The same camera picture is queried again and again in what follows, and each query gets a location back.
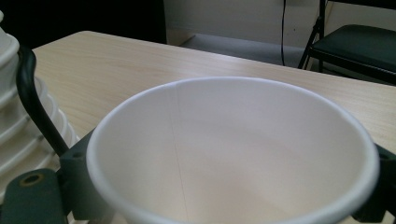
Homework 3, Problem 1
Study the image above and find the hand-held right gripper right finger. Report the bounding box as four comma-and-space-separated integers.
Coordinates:
350, 143, 396, 224

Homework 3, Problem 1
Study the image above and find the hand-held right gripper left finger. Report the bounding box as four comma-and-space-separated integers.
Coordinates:
58, 128, 108, 222

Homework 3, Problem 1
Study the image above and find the stack of white paper cups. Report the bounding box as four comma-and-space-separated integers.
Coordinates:
0, 9, 81, 224

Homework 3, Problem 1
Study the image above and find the black wire cup holder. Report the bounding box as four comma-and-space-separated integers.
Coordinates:
15, 44, 71, 158

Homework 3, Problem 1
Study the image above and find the single white paper cup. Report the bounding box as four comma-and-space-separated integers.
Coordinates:
86, 76, 381, 224

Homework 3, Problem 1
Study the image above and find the black folding chair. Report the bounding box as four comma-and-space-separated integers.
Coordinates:
296, 0, 396, 87

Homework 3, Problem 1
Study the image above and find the black wall power cable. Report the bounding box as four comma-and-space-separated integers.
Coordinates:
280, 0, 288, 67

